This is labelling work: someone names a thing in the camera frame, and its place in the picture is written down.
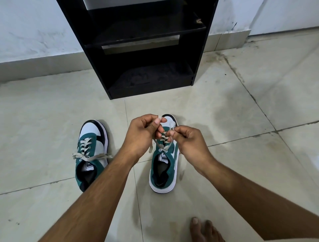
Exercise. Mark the person's right hand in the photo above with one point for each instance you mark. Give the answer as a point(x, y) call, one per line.
point(194, 149)

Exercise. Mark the person's left hand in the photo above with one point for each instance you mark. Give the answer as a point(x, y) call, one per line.
point(139, 137)

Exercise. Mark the teal white sneaker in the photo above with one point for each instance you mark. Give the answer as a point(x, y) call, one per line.
point(172, 162)
point(91, 127)

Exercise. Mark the black shoe rack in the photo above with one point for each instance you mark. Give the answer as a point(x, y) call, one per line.
point(149, 77)

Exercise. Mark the person's left forearm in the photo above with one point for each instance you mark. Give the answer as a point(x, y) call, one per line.
point(92, 207)

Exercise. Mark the person's right forearm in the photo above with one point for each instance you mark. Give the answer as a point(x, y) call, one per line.
point(261, 202)

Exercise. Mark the person's right foot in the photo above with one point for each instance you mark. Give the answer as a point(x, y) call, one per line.
point(202, 231)

